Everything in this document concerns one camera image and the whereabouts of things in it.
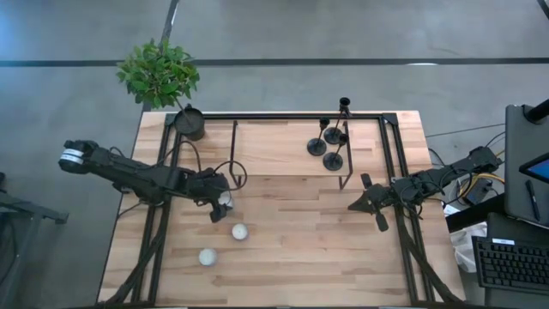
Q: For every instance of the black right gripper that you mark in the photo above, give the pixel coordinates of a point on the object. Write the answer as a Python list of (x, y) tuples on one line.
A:
[(388, 195)]

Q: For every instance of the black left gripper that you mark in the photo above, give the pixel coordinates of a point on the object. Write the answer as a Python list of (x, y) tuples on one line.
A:
[(203, 184)]

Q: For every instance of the black metal candlestick holder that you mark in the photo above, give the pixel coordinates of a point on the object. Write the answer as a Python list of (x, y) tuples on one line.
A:
[(316, 148), (333, 161), (332, 136)]

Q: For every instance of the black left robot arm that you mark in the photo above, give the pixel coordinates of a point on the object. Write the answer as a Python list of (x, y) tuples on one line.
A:
[(124, 169)]

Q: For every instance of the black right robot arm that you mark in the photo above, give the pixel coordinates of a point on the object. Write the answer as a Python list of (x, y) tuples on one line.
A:
[(450, 171)]

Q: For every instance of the white ball middle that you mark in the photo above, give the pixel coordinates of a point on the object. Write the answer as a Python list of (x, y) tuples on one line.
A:
[(240, 232)]

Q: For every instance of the white ball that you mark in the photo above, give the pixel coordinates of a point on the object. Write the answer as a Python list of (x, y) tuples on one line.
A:
[(208, 257), (240, 232)]

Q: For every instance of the white ball lower left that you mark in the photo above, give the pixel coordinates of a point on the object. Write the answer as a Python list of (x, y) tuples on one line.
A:
[(208, 257)]

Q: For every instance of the white plastic bag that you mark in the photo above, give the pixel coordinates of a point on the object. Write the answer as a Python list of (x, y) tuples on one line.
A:
[(463, 251)]

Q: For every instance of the green plant in black pot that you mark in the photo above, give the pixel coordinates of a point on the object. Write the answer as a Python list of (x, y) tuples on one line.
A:
[(158, 77)]

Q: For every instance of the black computer keyboard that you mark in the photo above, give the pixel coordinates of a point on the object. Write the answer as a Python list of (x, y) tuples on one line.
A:
[(512, 266)]

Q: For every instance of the black pen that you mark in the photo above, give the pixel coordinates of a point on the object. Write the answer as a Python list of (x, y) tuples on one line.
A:
[(533, 195)]

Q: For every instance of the tablet with blue screen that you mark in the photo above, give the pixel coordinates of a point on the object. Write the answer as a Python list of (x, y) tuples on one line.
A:
[(538, 168)]

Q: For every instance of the black metal stand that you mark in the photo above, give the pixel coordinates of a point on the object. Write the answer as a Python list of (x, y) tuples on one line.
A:
[(25, 210)]

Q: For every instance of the wooden shelf black metal frame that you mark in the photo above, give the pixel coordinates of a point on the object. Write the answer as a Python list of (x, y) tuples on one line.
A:
[(274, 150)]

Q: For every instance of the black aluminium table frame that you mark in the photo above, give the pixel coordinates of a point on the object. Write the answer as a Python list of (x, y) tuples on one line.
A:
[(279, 116)]

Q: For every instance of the black round post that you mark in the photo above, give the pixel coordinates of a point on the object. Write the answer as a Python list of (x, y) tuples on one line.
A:
[(538, 110)]

